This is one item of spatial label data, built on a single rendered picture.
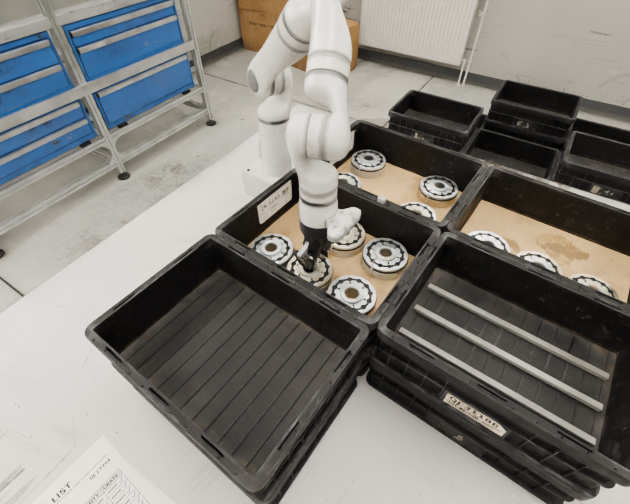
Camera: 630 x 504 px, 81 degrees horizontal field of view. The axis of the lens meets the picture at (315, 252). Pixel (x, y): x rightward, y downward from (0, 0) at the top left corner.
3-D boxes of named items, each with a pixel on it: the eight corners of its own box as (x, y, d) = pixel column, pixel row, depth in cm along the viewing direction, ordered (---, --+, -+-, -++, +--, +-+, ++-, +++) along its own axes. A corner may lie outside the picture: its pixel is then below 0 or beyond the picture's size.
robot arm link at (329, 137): (347, 156, 56) (360, 64, 55) (290, 150, 57) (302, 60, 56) (349, 167, 63) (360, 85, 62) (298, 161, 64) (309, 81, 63)
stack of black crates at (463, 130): (376, 184, 217) (387, 111, 184) (397, 159, 234) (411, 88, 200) (442, 208, 202) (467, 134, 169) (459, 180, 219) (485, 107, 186)
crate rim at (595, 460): (372, 335, 65) (373, 328, 63) (441, 236, 81) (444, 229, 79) (633, 494, 49) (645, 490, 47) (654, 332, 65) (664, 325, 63)
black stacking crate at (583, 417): (367, 359, 72) (374, 329, 64) (431, 265, 88) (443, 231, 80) (592, 503, 56) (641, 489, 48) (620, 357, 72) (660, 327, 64)
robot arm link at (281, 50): (273, 4, 74) (311, -2, 79) (239, 73, 99) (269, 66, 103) (292, 48, 76) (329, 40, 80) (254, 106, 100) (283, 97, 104)
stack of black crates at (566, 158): (518, 236, 188) (562, 161, 155) (531, 204, 205) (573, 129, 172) (607, 269, 174) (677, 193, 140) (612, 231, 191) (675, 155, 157)
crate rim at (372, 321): (213, 238, 81) (210, 230, 79) (297, 172, 97) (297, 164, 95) (371, 335, 65) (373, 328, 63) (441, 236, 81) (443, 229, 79)
